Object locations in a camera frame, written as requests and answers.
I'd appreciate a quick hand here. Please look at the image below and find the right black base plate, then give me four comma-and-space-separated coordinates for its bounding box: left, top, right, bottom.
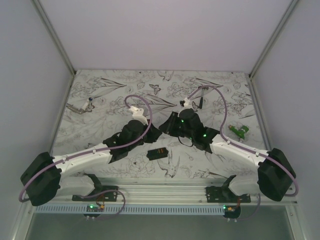
205, 186, 251, 203

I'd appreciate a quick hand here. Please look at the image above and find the grey slotted cable duct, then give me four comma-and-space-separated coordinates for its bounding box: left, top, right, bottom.
35, 204, 225, 216

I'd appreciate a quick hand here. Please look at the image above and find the small circuit board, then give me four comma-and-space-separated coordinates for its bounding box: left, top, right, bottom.
86, 204, 105, 213
223, 205, 241, 214

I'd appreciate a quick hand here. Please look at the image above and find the aluminium rail frame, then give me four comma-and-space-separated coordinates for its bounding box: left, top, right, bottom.
23, 174, 300, 206

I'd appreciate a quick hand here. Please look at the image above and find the black fuse box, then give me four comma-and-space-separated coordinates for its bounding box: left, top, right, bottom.
146, 147, 169, 161

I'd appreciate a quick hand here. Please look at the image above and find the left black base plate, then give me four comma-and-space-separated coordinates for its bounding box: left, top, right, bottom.
71, 185, 119, 203

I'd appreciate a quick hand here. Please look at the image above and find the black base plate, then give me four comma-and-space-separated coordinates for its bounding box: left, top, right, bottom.
71, 185, 119, 203
205, 186, 251, 203

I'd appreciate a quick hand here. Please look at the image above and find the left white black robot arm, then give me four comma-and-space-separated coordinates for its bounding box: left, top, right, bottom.
18, 106, 162, 207

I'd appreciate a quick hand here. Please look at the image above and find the small black hammer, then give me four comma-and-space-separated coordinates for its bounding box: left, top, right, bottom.
198, 87, 209, 109

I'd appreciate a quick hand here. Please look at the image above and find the green plastic connector part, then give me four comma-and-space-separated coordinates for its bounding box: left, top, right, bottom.
228, 125, 249, 143

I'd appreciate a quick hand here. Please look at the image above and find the left small circuit board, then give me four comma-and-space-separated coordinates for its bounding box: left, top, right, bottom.
86, 204, 105, 213

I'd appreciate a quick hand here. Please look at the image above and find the right small circuit board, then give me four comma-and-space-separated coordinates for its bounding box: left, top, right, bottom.
223, 205, 241, 214

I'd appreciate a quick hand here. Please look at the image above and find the floral patterned table mat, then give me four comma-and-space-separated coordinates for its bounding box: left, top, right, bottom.
53, 70, 265, 179

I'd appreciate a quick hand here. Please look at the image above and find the metal clip with blue bead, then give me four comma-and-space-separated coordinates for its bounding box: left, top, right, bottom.
66, 97, 95, 115

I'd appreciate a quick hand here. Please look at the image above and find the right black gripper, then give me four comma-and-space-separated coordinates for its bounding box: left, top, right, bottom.
158, 111, 194, 140

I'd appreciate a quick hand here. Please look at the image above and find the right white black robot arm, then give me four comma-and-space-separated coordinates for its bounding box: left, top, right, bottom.
159, 107, 296, 203

